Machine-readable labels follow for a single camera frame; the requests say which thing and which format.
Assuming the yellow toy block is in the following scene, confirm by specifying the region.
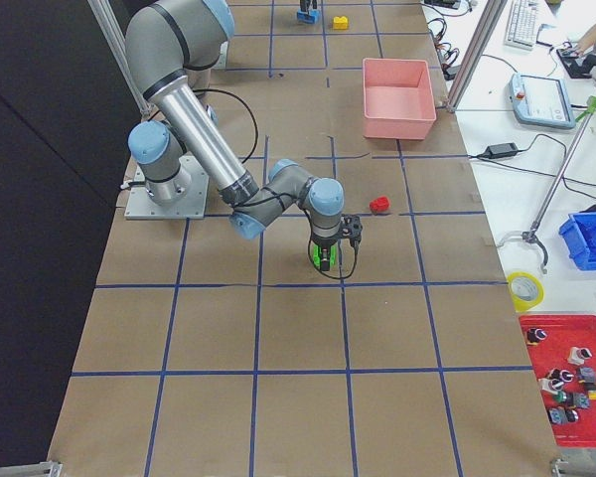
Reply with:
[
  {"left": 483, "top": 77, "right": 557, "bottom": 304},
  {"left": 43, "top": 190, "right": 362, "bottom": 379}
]
[{"left": 332, "top": 16, "right": 350, "bottom": 31}]

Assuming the black power adapter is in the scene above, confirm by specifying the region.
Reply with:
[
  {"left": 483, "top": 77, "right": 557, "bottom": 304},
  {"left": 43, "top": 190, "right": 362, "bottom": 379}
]
[{"left": 482, "top": 142, "right": 520, "bottom": 159}]

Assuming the pink plastic box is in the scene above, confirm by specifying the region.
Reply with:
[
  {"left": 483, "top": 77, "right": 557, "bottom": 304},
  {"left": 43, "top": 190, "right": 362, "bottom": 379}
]
[{"left": 363, "top": 58, "right": 436, "bottom": 140}]

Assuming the aluminium frame post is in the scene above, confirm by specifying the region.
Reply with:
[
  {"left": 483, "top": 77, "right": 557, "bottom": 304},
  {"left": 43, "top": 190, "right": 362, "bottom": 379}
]
[{"left": 446, "top": 0, "right": 507, "bottom": 113}]

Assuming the white keyboard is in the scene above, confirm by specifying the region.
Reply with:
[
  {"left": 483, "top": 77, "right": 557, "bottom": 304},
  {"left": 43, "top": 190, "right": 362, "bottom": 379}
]
[{"left": 504, "top": 0, "right": 539, "bottom": 51}]

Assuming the red plastic tray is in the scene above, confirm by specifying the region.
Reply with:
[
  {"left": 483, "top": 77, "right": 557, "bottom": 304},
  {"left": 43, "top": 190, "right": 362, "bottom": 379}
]
[{"left": 520, "top": 314, "right": 596, "bottom": 447}]

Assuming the yellow tape roll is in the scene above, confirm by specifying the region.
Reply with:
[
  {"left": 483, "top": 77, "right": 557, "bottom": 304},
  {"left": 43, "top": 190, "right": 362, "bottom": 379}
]
[{"left": 508, "top": 271, "right": 545, "bottom": 313}]

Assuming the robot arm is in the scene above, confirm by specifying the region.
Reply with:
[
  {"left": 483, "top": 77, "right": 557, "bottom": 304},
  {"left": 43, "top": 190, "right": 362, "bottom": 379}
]
[{"left": 125, "top": 1, "right": 345, "bottom": 272}]

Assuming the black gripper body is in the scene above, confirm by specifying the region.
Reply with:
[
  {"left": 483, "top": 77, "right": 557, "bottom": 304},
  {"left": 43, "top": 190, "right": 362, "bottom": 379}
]
[{"left": 310, "top": 226, "right": 341, "bottom": 247}]

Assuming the black braided cable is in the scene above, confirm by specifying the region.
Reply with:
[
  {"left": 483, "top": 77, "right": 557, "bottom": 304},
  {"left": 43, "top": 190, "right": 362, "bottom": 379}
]
[{"left": 306, "top": 238, "right": 363, "bottom": 280}]

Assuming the long reach grabber tool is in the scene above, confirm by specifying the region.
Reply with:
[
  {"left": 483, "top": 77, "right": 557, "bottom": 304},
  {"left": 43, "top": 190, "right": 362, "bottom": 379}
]
[{"left": 496, "top": 95, "right": 596, "bottom": 274}]

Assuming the teach pendant tablet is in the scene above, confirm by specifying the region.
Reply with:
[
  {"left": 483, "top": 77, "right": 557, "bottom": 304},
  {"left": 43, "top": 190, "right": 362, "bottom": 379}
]
[{"left": 508, "top": 73, "right": 576, "bottom": 129}]

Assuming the red toy block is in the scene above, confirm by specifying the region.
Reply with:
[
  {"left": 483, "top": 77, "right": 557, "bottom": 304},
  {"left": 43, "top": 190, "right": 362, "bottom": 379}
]
[{"left": 369, "top": 196, "right": 390, "bottom": 215}]

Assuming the blue toy block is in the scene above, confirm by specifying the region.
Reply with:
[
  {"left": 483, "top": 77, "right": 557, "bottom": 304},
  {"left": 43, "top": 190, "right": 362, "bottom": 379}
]
[{"left": 296, "top": 10, "right": 320, "bottom": 25}]

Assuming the blue storage bin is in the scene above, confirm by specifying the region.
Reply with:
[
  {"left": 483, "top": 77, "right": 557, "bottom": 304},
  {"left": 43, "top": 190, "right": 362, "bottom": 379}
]
[{"left": 558, "top": 205, "right": 596, "bottom": 271}]

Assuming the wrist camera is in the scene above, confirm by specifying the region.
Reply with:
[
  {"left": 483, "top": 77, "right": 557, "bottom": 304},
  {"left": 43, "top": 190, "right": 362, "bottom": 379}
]
[{"left": 341, "top": 214, "right": 363, "bottom": 249}]

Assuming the green toy block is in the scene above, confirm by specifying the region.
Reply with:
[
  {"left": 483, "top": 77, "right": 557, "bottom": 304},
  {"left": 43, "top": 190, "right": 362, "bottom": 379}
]
[{"left": 311, "top": 244, "right": 337, "bottom": 271}]

